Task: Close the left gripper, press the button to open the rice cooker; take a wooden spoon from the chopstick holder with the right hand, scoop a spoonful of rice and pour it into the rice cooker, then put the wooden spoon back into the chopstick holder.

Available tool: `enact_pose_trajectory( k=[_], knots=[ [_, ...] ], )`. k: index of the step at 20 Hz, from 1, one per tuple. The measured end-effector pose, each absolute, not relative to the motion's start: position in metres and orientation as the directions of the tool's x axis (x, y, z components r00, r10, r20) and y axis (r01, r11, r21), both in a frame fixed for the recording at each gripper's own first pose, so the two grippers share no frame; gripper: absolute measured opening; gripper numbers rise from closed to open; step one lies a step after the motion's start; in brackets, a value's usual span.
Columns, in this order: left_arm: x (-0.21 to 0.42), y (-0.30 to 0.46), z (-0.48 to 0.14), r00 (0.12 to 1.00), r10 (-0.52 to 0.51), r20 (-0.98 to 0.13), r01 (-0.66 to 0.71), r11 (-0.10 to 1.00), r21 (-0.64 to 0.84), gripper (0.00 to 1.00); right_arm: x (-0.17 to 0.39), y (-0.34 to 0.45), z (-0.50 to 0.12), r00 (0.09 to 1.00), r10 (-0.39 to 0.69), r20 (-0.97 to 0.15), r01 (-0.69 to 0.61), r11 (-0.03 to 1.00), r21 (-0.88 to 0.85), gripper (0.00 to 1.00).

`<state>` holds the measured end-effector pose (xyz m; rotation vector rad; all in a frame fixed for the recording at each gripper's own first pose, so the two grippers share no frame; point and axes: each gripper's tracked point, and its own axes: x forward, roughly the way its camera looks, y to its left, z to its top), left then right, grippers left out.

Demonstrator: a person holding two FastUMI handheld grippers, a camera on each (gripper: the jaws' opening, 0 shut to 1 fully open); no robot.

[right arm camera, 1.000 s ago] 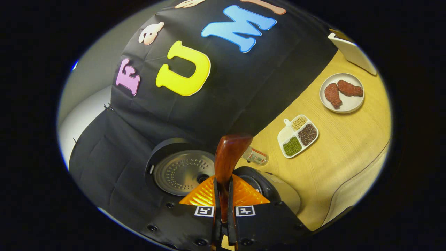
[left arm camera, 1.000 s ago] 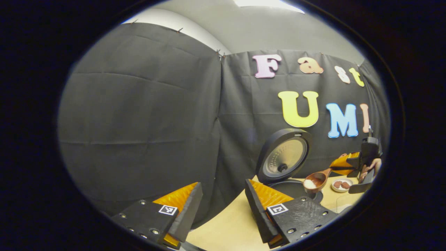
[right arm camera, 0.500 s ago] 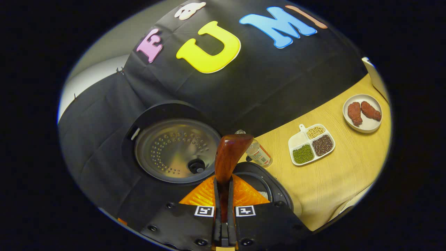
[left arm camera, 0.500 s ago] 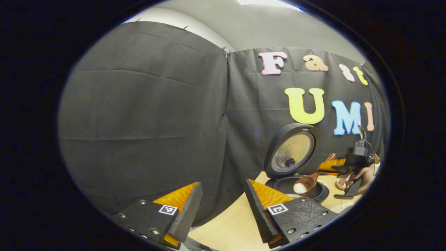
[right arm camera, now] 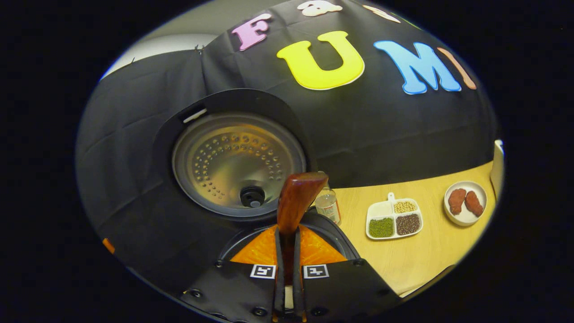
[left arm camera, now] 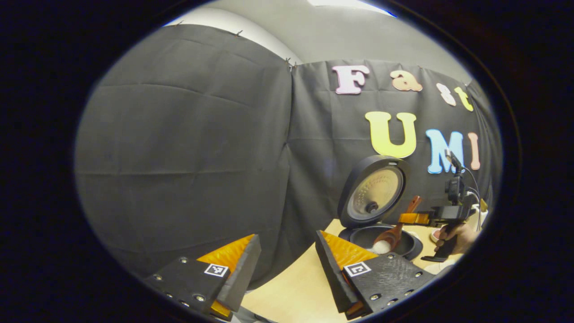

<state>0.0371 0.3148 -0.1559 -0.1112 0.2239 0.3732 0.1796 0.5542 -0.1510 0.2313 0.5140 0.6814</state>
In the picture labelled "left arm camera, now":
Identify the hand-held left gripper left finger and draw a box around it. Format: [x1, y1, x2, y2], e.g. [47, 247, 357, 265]
[143, 233, 262, 321]

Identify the dark grey rice cooker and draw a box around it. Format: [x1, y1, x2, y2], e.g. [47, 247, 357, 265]
[337, 155, 423, 262]

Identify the brown wooden spoon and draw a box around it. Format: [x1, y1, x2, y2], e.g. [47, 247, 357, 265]
[373, 196, 422, 254]

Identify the large ceiling light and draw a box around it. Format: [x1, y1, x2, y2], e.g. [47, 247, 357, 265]
[309, 0, 395, 17]

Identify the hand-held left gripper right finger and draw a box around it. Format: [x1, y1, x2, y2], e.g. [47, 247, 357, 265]
[315, 230, 438, 320]

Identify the black backdrop cloth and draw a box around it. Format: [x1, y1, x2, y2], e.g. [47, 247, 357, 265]
[74, 25, 503, 288]

